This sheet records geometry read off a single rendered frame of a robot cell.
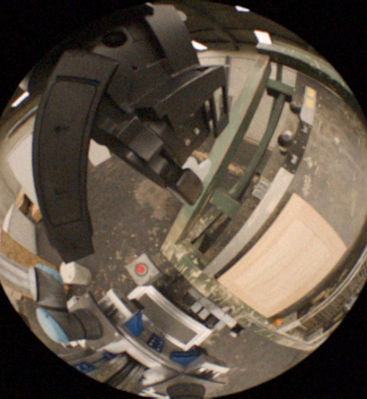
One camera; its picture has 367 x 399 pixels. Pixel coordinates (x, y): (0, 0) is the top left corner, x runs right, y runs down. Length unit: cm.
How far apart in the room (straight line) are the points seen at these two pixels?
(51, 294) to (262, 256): 71
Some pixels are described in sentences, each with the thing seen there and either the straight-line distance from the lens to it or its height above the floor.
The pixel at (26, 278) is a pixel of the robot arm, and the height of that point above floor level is 131.
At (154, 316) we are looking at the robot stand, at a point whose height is 21.
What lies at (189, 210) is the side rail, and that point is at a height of 108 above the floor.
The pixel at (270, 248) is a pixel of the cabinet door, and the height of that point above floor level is 112.
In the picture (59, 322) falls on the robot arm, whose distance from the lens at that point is 47.
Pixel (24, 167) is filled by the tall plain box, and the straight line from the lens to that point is 232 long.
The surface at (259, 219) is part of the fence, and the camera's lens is 43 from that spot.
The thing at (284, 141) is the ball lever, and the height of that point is 143.
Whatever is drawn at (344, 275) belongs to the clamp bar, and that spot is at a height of 125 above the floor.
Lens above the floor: 149
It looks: 50 degrees down
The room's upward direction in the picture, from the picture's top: straight up
